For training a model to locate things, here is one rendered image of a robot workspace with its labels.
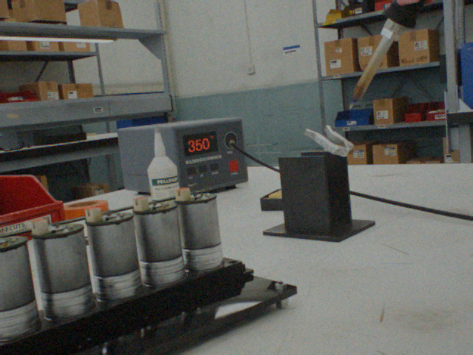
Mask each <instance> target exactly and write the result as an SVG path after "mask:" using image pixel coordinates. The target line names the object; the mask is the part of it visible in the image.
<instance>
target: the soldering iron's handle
mask: <svg viewBox="0 0 473 355"><path fill-rule="evenodd" d="M425 2H426V0H420V1H419V2H416V3H412V4H405V5H399V4H398V3H397V1H396V0H392V3H391V4H390V5H389V7H387V8H385V9H384V11H383V14H384V15H385V16H386V17H387V18H388V19H390V20H392V21H394V22H395V23H397V24H399V25H402V26H404V27H408V28H411V29H414V27H415V25H416V18H417V17H418V15H417V14H419V13H420V9H422V8H423V4H425Z"/></svg>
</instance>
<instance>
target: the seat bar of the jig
mask: <svg viewBox="0 0 473 355"><path fill-rule="evenodd" d="M223 261H224V266H223V267H221V268H218V269H216V270H210V271H200V272H190V271H189V272H186V278H185V279H184V280H182V281H179V282H178V283H173V284H170V285H162V286H147V285H143V284H142V285H143V293H142V294H140V295H138V296H136V297H133V298H131V299H128V300H122V301H118V302H100V301H97V298H96V293H94V298H95V309H94V310H93V311H90V312H89V313H88V314H84V315H82V316H79V317H75V318H72V319H63V320H45V319H44V312H43V310H40V311H38V312H39V317H40V322H41V327H40V328H39V329H38V330H36V331H34V332H32V333H31V334H28V335H26V336H24V337H20V338H17V339H12V340H7V341H2V342H0V355H38V354H42V353H43V352H46V351H50V350H52V349H54V348H57V347H60V346H62V345H66V344H68V343H70V342H74V341H75V340H77V339H80V338H83V337H87V336H89V335H91V334H94V333H97V332H99V331H102V330H105V329H107V328H111V327H112V326H115V325H119V324H121V323H123V322H126V321H129V320H132V319H134V318H137V317H140V316H143V315H144V314H148V313H150V312H153V311H156V310H158V309H161V308H164V307H166V306H169V305H172V304H175V303H176V302H180V301H182V300H185V299H188V298H189V297H193V296H195V295H198V294H201V293H203V292H206V291H209V290H211V289H213V288H217V287H219V286H221V285H225V284H227V283H231V282H233V281H235V280H238V279H241V278H243V277H244V276H243V262H242V261H239V260H233V259H230V258H226V257H223Z"/></svg>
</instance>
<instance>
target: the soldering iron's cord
mask: <svg viewBox="0 0 473 355"><path fill-rule="evenodd" d="M232 146H234V147H235V148H236V149H237V150H239V151H240V152H241V153H242V154H243V155H245V156H246V157H248V158H250V159H251V160H253V161H255V162H256V163H258V164H260V165H262V166H264V167H266V168H268V169H270V170H273V171H275V172H279V169H277V168H274V167H272V166H269V165H267V164H266V163H263V162H261V161H260V160H257V159H256V158H254V157H252V156H251V155H249V154H248V153H246V152H244V151H243V150H242V149H241V148H240V147H238V146H237V145H236V144H235V143H232ZM350 194H351V195H355V196H358V197H363V198H366V199H369V200H374V201H378V202H382V203H387V204H391V205H394V206H400V207H404V208H408V209H414V210H418V211H421V212H428V213H432V214H438V215H442V216H446V217H453V218H457V219H461V220H467V221H472V222H473V216H469V215H464V214H458V213H453V212H446V211H442V210H438V209H431V208H427V207H423V206H416V205H412V204H408V203H402V202H398V201H395V200H389V199H385V198H382V197H376V196H372V195H367V194H364V193H360V192H354V191H351V190H350Z"/></svg>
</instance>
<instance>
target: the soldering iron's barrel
mask: <svg viewBox="0 0 473 355"><path fill-rule="evenodd" d="M405 29H406V27H404V26H402V25H399V24H397V23H395V22H394V21H392V20H390V19H387V21H386V23H385V25H384V27H383V29H382V31H381V34H382V35H383V38H382V39H381V41H380V43H379V45H378V47H377V49H376V51H375V52H374V54H373V56H372V58H371V59H370V62H369V63H368V65H367V68H366V69H365V71H364V73H363V75H362V76H361V78H360V80H359V82H358V84H357V85H356V86H355V89H354V91H353V93H352V95H351V96H352V99H354V100H356V101H360V100H361V98H362V97H363V95H364V93H365V92H366V91H367V87H368V86H369V84H370V82H371V80H372V78H373V77H374V75H375V73H376V71H377V70H378V68H379V66H380V64H381V62H382V61H383V59H384V56H385V55H386V54H387V51H388V49H389V48H390V46H391V44H392V42H393V41H398V40H399V39H400V37H401V34H403V32H404V31H405Z"/></svg>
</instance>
